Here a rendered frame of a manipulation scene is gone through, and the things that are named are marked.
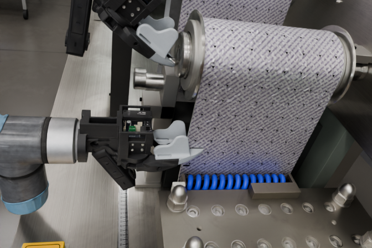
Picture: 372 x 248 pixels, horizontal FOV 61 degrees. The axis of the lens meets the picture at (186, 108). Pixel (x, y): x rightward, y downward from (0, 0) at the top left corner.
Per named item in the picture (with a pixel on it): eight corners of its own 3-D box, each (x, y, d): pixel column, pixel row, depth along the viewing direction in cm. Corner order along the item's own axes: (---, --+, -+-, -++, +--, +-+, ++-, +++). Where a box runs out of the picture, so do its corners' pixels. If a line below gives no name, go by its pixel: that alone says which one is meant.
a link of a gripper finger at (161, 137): (207, 127, 55) (154, 127, 52) (201, 151, 58) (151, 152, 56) (203, 116, 57) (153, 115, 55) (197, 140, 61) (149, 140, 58)
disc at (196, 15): (177, 72, 62) (190, -4, 54) (179, 72, 62) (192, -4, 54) (189, 118, 51) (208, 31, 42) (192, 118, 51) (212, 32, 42)
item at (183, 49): (184, 60, 47) (174, 86, 53) (197, 61, 47) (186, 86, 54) (181, 21, 50) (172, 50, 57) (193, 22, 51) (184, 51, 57)
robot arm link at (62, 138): (49, 174, 50) (57, 138, 56) (79, 173, 51) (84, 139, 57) (44, 139, 46) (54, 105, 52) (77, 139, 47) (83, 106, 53)
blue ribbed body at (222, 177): (181, 182, 62) (185, 170, 59) (282, 181, 66) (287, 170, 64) (184, 197, 59) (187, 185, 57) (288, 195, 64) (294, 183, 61)
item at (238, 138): (178, 175, 61) (195, 98, 50) (287, 175, 66) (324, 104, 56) (178, 177, 61) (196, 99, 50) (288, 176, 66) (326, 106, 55)
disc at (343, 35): (292, 79, 68) (320, 13, 59) (294, 79, 68) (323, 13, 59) (327, 123, 56) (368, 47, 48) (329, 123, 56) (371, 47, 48)
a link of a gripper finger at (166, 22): (193, 43, 53) (155, 4, 47) (167, 65, 54) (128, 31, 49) (189, 34, 55) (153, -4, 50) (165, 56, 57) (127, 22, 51)
